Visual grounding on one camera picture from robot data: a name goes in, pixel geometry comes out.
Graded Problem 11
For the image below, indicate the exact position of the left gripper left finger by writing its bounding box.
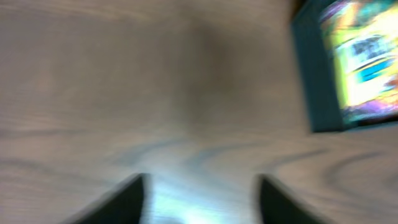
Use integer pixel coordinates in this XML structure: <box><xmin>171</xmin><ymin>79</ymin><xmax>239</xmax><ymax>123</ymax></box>
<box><xmin>64</xmin><ymin>173</ymin><xmax>146</xmax><ymax>224</ymax></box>

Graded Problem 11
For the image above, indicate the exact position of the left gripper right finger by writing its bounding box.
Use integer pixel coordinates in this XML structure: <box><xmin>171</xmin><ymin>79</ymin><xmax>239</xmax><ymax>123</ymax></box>
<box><xmin>258</xmin><ymin>175</ymin><xmax>327</xmax><ymax>224</ymax></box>

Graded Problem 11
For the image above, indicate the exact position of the black gift box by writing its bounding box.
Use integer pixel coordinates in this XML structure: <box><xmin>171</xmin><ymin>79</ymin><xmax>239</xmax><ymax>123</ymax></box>
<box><xmin>292</xmin><ymin>0</ymin><xmax>397</xmax><ymax>133</ymax></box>

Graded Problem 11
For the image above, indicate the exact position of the yellow Pretz snack box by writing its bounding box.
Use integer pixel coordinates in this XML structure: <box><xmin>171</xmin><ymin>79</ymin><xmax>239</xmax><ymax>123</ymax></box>
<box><xmin>320</xmin><ymin>0</ymin><xmax>397</xmax><ymax>123</ymax></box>

